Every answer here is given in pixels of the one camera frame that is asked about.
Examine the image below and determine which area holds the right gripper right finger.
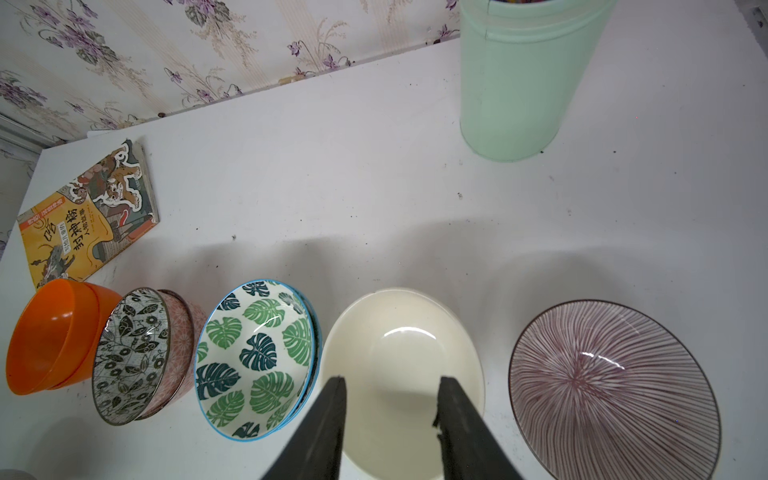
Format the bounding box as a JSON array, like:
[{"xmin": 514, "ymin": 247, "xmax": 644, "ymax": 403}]
[{"xmin": 433, "ymin": 376, "xmax": 522, "ymax": 480}]

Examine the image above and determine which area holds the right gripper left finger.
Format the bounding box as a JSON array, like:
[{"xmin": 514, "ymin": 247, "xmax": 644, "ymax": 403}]
[{"xmin": 263, "ymin": 376, "xmax": 347, "ymax": 480}]

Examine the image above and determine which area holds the green leaf bowl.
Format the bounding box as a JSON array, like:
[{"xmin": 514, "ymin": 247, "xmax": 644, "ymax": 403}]
[{"xmin": 194, "ymin": 279, "xmax": 323, "ymax": 442}]

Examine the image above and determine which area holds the large cream bowl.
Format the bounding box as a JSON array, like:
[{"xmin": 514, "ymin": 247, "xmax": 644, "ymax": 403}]
[{"xmin": 320, "ymin": 288, "xmax": 485, "ymax": 479}]

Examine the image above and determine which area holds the purple glass bowl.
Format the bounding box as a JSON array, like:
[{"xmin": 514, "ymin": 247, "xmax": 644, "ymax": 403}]
[{"xmin": 508, "ymin": 299, "xmax": 722, "ymax": 479}]

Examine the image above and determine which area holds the dark patterned bowl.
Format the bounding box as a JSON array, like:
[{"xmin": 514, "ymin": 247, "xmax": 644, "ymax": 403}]
[{"xmin": 92, "ymin": 287, "xmax": 207, "ymax": 426}]

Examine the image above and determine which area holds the orange bowl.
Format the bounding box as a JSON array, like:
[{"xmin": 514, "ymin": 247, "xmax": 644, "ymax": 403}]
[{"xmin": 6, "ymin": 279, "xmax": 122, "ymax": 396}]

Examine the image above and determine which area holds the orange illustrated booklet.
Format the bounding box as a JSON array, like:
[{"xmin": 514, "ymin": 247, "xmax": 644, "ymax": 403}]
[{"xmin": 17, "ymin": 140, "xmax": 160, "ymax": 289}]

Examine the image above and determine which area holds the pale green pen cup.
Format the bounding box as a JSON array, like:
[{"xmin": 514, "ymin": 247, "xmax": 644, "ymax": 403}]
[{"xmin": 459, "ymin": 0, "xmax": 615, "ymax": 161}]

